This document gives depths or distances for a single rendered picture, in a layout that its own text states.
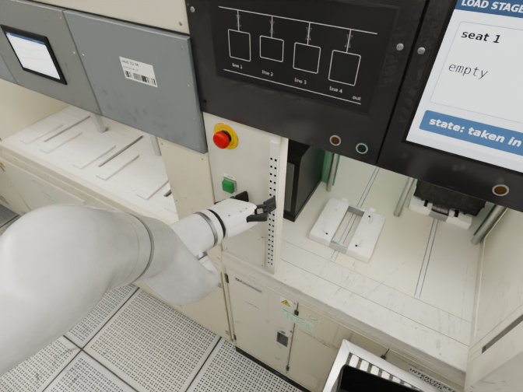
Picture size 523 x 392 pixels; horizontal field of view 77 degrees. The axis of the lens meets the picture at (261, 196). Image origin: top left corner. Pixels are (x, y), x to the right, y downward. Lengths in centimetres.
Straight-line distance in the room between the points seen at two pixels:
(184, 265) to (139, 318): 156
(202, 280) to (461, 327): 80
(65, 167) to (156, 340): 100
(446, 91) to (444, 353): 74
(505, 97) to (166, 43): 58
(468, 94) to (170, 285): 51
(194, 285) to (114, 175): 106
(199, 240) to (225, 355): 130
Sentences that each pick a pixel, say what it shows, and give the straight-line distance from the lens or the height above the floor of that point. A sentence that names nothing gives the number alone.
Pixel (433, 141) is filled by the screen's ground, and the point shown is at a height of 148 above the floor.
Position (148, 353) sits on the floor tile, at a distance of 198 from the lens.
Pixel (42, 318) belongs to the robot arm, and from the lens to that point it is 30.
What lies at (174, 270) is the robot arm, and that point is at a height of 135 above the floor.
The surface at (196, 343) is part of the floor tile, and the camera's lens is 194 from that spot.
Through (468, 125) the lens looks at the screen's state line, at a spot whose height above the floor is 152.
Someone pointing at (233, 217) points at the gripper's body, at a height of 126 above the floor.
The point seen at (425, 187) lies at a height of 99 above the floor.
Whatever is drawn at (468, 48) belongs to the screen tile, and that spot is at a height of 162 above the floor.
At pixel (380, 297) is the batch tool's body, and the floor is 87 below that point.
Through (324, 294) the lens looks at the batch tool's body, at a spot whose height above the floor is 87.
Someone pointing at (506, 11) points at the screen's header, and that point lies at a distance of 52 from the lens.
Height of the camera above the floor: 178
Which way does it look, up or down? 44 degrees down
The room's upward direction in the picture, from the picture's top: straight up
